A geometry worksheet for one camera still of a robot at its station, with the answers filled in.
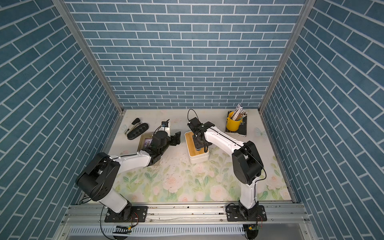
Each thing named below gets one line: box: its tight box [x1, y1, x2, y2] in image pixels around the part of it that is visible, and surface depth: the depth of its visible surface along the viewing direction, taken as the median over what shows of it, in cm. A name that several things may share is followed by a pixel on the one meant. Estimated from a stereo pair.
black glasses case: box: [127, 123, 149, 140], surface depth 106 cm
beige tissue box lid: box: [140, 132, 154, 151], surface depth 95 cm
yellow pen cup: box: [226, 117, 243, 132], surface depth 103 cm
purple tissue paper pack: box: [144, 138, 153, 147], surface depth 96 cm
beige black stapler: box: [124, 118, 141, 135], surface depth 108 cm
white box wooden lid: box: [184, 131, 210, 159], surface depth 88 cm
